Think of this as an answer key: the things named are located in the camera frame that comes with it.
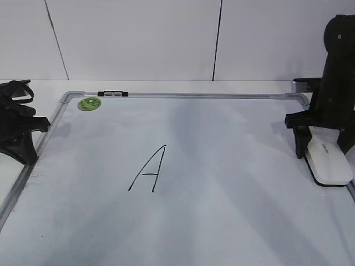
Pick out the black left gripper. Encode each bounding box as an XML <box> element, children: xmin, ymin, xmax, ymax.
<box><xmin>1</xmin><ymin>80</ymin><xmax>50</xmax><ymax>165</ymax></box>

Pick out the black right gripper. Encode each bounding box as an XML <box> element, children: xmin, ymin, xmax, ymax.
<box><xmin>285</xmin><ymin>15</ymin><xmax>355</xmax><ymax>158</ymax></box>

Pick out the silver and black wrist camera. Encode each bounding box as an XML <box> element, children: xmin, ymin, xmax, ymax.
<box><xmin>292</xmin><ymin>78</ymin><xmax>322</xmax><ymax>93</ymax></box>

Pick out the white board with aluminium frame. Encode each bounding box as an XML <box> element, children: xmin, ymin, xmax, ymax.
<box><xmin>1</xmin><ymin>93</ymin><xmax>354</xmax><ymax>265</ymax></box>

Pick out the white eraser with black felt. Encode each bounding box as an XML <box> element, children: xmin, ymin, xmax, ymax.
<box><xmin>305</xmin><ymin>136</ymin><xmax>354</xmax><ymax>187</ymax></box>

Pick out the black and grey hanger clip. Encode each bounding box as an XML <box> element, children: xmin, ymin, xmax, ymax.
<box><xmin>97</xmin><ymin>90</ymin><xmax>129</xmax><ymax>97</ymax></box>

